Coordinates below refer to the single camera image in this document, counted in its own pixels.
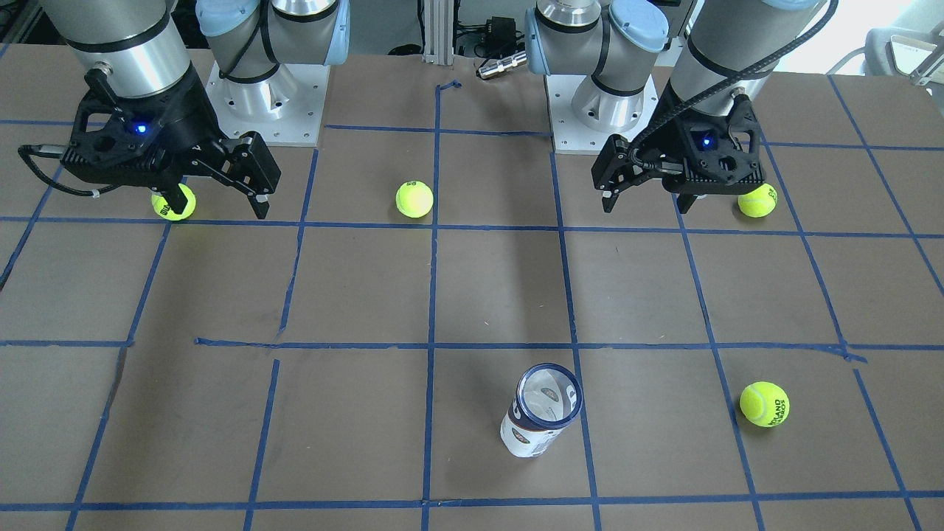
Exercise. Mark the middle yellow tennis ball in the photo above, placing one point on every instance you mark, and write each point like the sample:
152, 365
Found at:
414, 199

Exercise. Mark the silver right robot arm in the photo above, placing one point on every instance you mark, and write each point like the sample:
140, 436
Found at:
139, 47

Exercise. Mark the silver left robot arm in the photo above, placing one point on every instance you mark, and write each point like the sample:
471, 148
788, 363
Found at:
731, 49

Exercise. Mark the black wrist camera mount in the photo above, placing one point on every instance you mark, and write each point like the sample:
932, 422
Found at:
118, 147

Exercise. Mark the near yellow tennis ball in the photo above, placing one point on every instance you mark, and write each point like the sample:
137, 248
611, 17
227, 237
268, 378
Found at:
765, 404

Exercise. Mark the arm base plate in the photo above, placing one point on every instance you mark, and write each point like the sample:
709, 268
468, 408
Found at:
583, 116
286, 109

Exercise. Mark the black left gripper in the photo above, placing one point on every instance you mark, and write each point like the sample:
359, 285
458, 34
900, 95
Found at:
658, 136

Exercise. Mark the silver metal connector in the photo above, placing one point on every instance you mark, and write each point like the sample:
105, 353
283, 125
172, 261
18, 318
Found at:
493, 67

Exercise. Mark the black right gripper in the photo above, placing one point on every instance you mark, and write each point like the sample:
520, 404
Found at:
181, 127

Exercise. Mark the aluminium frame post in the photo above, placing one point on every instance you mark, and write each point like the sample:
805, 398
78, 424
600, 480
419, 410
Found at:
437, 25

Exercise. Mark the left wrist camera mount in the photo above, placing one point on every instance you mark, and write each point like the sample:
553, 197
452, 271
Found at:
721, 154

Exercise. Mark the Wilson tennis ball can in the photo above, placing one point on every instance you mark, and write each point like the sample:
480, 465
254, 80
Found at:
548, 398

